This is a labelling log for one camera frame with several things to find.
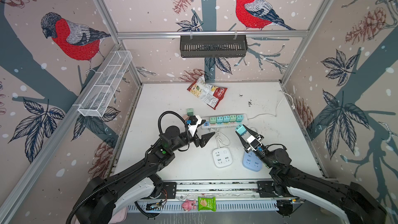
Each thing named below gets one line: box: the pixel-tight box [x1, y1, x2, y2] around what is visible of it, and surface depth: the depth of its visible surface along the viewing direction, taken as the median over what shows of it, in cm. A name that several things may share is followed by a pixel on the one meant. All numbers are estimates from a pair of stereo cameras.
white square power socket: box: [212, 146, 233, 168], surface depth 83 cm
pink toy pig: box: [181, 199, 197, 212], surface depth 70 cm
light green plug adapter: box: [229, 114, 237, 122], surface depth 94 cm
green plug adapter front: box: [209, 116, 217, 125], surface depth 94 cm
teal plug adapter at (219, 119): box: [216, 116, 224, 124], surface depth 94 cm
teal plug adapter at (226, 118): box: [222, 115, 231, 123], surface depth 94 cm
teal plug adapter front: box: [235, 124, 248, 136], surface depth 71 cm
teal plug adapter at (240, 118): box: [236, 115, 244, 123], surface depth 94 cm
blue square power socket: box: [242, 150, 263, 172], surface depth 81 cm
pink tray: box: [107, 206, 129, 224], surface depth 67 cm
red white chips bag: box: [187, 74, 228, 110], surface depth 110 cm
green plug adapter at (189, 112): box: [186, 108, 194, 117], surface depth 105 cm
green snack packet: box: [197, 196, 217, 213], surface depth 71 cm
